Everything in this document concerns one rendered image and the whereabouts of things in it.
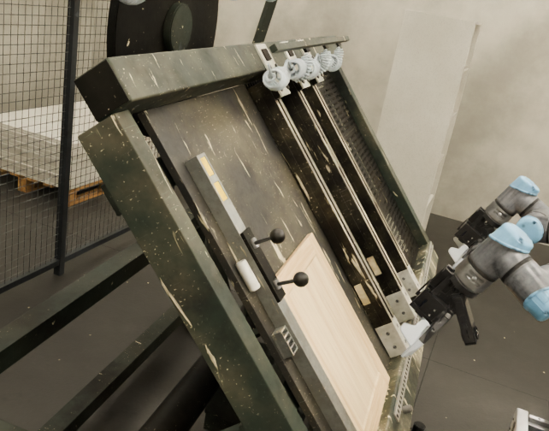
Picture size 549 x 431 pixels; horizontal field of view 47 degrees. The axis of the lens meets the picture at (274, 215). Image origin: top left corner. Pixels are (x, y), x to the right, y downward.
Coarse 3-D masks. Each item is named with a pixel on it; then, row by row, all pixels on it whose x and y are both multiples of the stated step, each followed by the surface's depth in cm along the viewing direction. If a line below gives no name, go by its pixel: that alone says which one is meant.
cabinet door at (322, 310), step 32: (320, 256) 202; (288, 288) 172; (320, 288) 192; (320, 320) 182; (352, 320) 203; (320, 352) 172; (352, 352) 193; (352, 384) 183; (384, 384) 204; (352, 416) 173
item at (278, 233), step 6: (276, 228) 149; (270, 234) 148; (276, 234) 148; (282, 234) 148; (252, 240) 156; (258, 240) 155; (264, 240) 153; (276, 240) 148; (282, 240) 148; (258, 246) 157
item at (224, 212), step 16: (192, 160) 153; (208, 160) 157; (192, 176) 155; (208, 176) 154; (208, 192) 155; (224, 208) 154; (224, 224) 156; (240, 224) 158; (240, 240) 156; (240, 256) 157; (256, 272) 157; (272, 304) 158; (272, 320) 159; (288, 320) 159; (304, 336) 163; (304, 352) 159; (304, 368) 161; (320, 368) 163; (320, 384) 161; (320, 400) 162; (336, 400) 164; (336, 416) 162
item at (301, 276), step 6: (294, 276) 150; (300, 276) 149; (306, 276) 150; (276, 282) 158; (282, 282) 156; (288, 282) 154; (294, 282) 150; (300, 282) 149; (306, 282) 150; (276, 288) 158
